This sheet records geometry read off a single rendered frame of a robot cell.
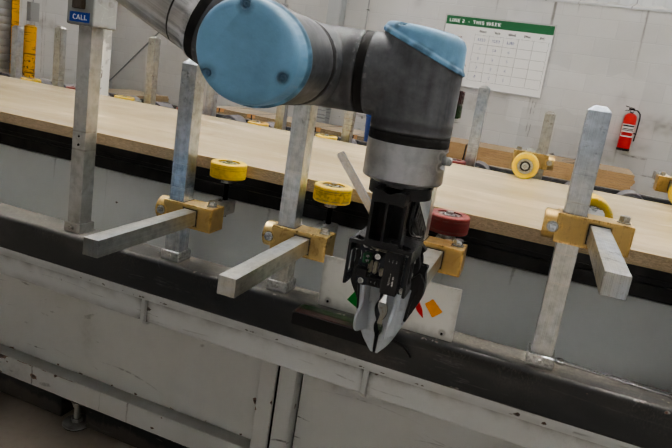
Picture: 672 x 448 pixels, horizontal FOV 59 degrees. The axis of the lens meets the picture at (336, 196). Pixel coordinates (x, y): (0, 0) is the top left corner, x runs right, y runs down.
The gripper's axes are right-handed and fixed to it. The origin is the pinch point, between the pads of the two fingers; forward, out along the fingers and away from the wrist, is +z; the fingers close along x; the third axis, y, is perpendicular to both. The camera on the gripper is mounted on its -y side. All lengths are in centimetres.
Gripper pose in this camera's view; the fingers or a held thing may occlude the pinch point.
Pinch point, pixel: (377, 339)
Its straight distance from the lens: 74.4
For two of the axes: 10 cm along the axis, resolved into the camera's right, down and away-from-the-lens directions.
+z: -1.5, 9.7, 2.0
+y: -3.4, 1.4, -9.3
